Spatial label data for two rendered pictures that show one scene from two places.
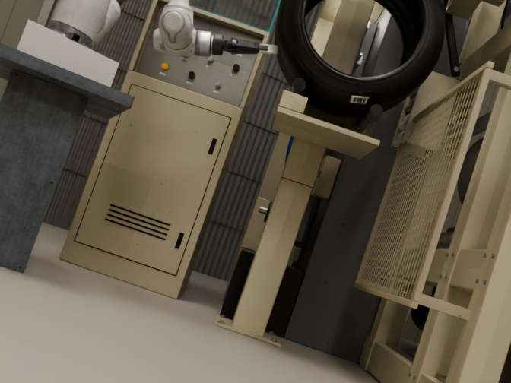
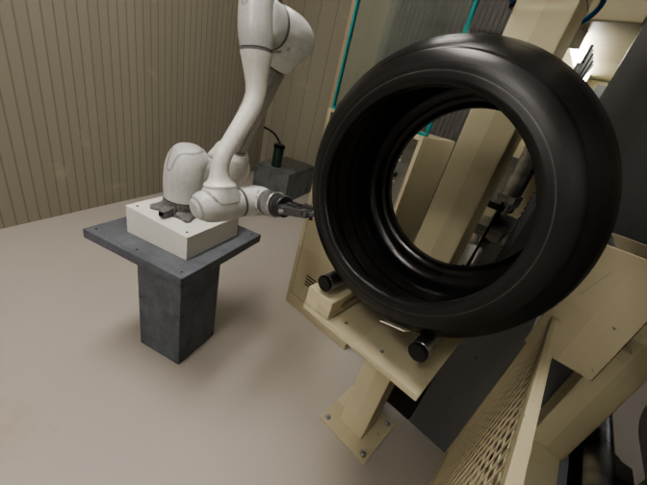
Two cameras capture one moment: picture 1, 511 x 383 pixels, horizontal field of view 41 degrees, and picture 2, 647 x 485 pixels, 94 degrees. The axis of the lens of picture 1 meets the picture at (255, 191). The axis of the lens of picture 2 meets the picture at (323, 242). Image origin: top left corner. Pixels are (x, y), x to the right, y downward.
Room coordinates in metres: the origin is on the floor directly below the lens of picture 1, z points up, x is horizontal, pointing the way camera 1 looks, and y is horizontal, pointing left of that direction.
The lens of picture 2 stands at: (1.73, -0.39, 1.34)
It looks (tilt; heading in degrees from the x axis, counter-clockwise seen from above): 26 degrees down; 36
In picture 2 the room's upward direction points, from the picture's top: 15 degrees clockwise
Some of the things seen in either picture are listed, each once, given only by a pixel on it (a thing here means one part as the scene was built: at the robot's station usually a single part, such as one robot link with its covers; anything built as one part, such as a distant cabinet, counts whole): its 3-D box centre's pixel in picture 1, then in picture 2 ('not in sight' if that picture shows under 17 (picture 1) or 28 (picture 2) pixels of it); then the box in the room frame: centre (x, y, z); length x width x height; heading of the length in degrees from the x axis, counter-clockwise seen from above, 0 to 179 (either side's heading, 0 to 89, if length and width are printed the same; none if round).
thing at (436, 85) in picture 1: (424, 115); (594, 299); (2.68, -0.55, 1.05); 0.20 x 0.15 x 0.30; 0
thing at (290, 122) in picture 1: (322, 134); (388, 319); (2.47, -0.16, 0.80); 0.37 x 0.36 x 0.02; 90
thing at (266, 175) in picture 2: not in sight; (283, 162); (4.49, 2.54, 0.38); 0.78 x 0.62 x 0.77; 19
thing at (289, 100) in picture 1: (289, 112); (355, 283); (2.47, -0.02, 0.83); 0.36 x 0.09 x 0.06; 0
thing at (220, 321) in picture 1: (247, 328); (357, 420); (2.72, -0.15, 0.01); 0.27 x 0.27 x 0.02; 0
